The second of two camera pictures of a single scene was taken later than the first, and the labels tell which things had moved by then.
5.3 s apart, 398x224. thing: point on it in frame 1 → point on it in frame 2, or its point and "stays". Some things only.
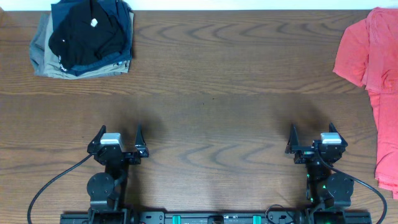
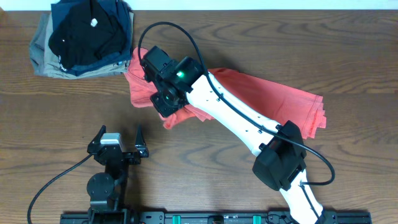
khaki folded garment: x=53 y=70 stays
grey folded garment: x=37 y=45 stays
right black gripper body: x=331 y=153 → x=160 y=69
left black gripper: x=118 y=154 stays
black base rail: x=216 y=217 stays
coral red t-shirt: x=366 y=55 → x=280 y=104
